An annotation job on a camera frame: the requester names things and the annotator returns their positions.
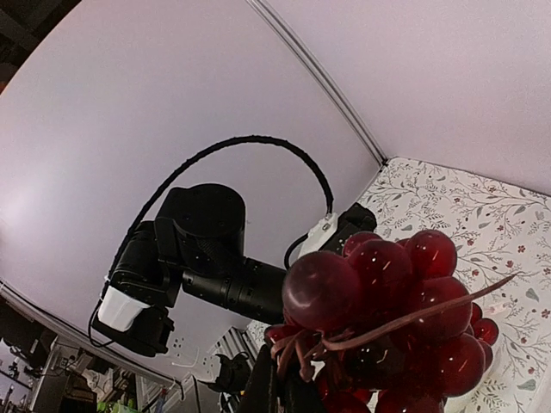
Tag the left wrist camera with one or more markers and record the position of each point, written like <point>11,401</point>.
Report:
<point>324,235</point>

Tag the floral tablecloth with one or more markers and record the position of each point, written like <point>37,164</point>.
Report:
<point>500,231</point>

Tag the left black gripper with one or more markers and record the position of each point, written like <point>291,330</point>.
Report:
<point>354,226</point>

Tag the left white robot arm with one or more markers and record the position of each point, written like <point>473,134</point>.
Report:
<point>192,240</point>

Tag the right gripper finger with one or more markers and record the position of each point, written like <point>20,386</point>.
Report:
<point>264,392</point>

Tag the dark red grape bunch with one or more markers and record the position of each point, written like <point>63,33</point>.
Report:
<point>386,329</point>

